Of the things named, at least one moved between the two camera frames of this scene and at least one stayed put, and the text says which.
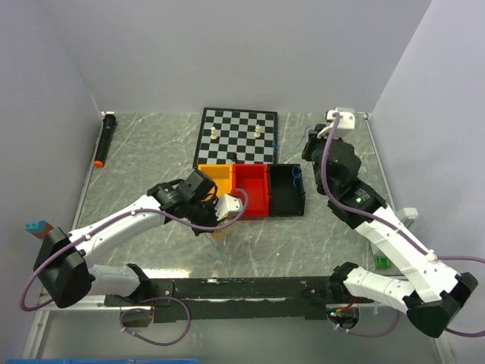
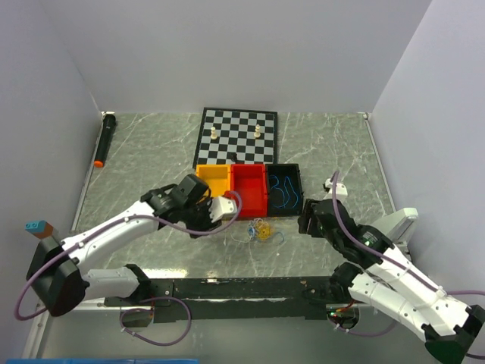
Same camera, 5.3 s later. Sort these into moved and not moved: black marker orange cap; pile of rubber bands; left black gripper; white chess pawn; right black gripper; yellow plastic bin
Moved: right black gripper; pile of rubber bands
Not moved: left black gripper; yellow plastic bin; black marker orange cap; white chess pawn
